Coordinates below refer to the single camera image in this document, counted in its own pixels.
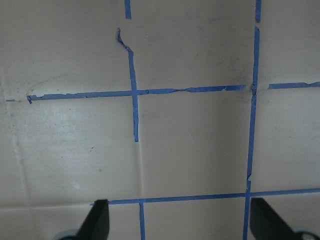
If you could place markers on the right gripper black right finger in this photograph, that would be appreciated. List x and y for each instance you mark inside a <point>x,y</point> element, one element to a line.
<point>266,224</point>

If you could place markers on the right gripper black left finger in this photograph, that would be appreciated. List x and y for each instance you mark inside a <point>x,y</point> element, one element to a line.
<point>96,225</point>

